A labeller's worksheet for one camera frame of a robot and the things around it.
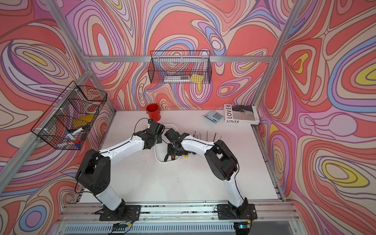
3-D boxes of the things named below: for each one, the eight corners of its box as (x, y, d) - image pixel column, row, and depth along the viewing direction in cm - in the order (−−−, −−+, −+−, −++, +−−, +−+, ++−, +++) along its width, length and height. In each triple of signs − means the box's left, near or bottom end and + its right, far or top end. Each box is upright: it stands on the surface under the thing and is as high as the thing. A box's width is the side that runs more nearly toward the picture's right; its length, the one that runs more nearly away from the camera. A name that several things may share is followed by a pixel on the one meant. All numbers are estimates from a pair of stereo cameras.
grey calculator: (203, 117, 117) (203, 115, 115) (211, 110, 122) (211, 108, 120) (215, 125, 112) (216, 123, 110) (223, 117, 117) (223, 116, 115)
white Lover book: (224, 124, 115) (226, 119, 111) (223, 108, 127) (224, 103, 122) (257, 126, 113) (259, 121, 109) (252, 109, 125) (255, 105, 121)
